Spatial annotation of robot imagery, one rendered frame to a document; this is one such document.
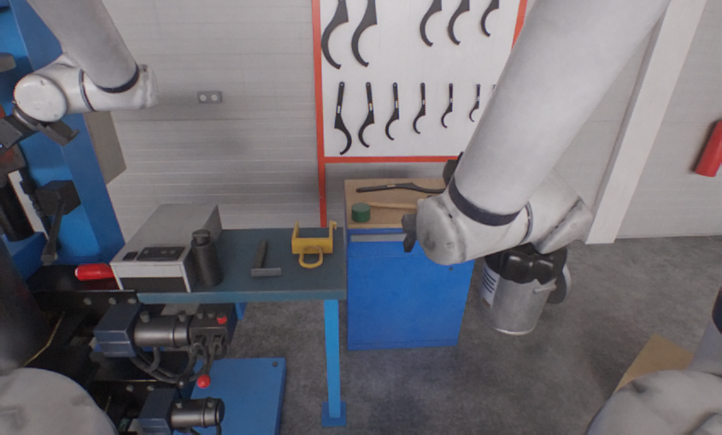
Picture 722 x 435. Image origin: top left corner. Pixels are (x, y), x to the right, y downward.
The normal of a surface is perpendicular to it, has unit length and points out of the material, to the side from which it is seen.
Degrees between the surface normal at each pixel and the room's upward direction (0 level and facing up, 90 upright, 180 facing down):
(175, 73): 90
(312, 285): 0
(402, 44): 90
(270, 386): 0
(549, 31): 93
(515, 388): 0
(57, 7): 138
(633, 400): 14
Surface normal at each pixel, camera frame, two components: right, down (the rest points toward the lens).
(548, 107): -0.39, 0.64
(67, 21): 0.29, 0.94
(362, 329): 0.07, 0.48
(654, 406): -0.14, -0.90
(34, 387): 0.14, -0.94
